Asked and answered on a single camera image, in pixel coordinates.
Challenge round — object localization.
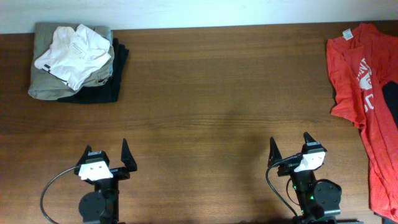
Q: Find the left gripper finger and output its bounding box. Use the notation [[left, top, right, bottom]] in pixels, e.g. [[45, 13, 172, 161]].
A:
[[77, 145, 92, 165], [121, 138, 137, 172]]

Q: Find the red orange t-shirt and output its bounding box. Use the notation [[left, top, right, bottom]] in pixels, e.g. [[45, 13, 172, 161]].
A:
[[326, 23, 397, 222]]

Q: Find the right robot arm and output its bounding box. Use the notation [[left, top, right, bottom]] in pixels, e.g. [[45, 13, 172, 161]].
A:
[[266, 132, 342, 223]]

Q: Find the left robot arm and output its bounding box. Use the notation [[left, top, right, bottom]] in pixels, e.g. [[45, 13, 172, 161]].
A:
[[74, 139, 137, 224]]

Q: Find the black folded garment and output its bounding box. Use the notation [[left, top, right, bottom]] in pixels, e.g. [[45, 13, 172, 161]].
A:
[[57, 38, 129, 104]]

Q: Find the olive grey folded garment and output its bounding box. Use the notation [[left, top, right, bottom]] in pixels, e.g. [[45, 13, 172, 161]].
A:
[[28, 22, 114, 101]]

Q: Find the white folded shirt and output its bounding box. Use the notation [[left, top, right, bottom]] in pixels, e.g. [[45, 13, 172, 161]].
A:
[[34, 24, 111, 91]]

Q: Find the dark teal garment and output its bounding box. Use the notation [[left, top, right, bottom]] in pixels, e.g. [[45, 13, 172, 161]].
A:
[[382, 82, 398, 126]]

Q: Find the right black cable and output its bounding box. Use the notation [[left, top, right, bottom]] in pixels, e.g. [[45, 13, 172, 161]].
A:
[[265, 154, 304, 218]]

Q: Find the black cable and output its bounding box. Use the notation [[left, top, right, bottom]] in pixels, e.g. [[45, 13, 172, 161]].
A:
[[39, 166, 80, 224], [265, 154, 304, 218]]

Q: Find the left black cable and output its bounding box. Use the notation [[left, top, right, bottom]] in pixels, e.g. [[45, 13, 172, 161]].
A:
[[39, 166, 80, 224]]

